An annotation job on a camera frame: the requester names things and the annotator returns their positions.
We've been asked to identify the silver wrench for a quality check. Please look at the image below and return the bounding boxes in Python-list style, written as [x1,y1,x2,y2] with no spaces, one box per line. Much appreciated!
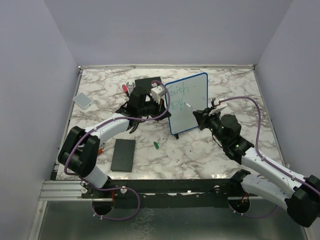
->
[126,81,135,92]

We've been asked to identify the red handled screwdriver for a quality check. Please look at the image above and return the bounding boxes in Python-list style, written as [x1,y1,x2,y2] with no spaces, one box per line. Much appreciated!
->
[122,84,130,98]

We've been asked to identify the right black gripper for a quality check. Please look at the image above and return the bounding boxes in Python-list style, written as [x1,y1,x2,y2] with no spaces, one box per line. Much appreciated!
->
[195,106,228,145]

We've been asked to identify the black network switch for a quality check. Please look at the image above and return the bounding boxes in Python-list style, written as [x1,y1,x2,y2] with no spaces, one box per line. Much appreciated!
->
[134,76,162,90]

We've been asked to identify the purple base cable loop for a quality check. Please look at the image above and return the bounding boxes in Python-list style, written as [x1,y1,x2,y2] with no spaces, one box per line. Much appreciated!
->
[91,186,142,222]

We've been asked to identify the blue framed whiteboard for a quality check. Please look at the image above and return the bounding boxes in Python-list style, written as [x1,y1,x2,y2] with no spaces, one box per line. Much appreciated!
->
[165,72,209,139]

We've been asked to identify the white square device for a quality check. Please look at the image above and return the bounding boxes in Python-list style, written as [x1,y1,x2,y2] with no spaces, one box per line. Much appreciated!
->
[73,92,93,110]

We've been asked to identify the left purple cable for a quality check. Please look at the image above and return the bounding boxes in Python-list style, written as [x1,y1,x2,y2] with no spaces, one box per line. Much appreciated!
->
[64,79,172,176]

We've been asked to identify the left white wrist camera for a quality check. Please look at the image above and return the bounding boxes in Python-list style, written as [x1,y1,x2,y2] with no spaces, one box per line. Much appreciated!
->
[150,85,166,104]

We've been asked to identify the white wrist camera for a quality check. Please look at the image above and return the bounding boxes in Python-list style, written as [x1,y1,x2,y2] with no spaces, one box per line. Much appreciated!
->
[209,97,228,116]
[150,85,166,104]

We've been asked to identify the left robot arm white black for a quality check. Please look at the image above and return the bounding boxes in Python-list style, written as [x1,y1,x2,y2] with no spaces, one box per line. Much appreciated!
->
[57,81,171,198]

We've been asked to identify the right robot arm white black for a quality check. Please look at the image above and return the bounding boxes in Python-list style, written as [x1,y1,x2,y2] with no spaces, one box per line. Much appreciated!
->
[193,107,320,228]

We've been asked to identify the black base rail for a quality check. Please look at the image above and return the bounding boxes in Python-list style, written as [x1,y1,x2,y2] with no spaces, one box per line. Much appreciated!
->
[49,171,253,210]

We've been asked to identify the green marker cap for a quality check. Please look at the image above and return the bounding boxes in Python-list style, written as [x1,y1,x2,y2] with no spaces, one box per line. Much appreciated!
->
[153,141,160,150]

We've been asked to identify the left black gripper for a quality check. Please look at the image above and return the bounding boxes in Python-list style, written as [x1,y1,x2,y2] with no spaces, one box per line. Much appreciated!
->
[138,95,171,122]

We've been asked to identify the black handled pliers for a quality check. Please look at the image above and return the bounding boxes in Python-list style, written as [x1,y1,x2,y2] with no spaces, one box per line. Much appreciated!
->
[116,106,142,134]

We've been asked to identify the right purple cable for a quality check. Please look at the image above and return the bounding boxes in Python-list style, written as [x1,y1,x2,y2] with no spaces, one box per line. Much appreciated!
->
[218,96,320,196]

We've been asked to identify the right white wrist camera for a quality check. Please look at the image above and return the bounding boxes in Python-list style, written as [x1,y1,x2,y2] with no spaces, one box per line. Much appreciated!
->
[209,97,228,116]

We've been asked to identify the black rectangular box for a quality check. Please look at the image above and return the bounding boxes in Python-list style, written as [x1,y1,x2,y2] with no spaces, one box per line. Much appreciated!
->
[110,139,136,173]

